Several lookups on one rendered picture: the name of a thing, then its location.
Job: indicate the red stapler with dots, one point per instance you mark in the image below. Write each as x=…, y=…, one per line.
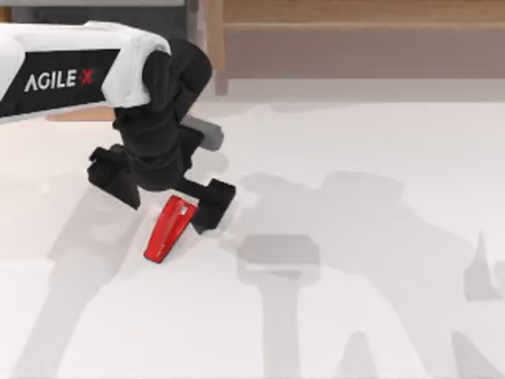
x=167, y=231

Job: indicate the pale grey rounded box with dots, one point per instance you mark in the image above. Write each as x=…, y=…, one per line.
x=209, y=132

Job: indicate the wooden open shelf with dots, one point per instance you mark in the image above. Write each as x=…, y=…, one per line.
x=215, y=39

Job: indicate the grey cabinet with dark inside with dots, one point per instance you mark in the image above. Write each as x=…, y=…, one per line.
x=98, y=13

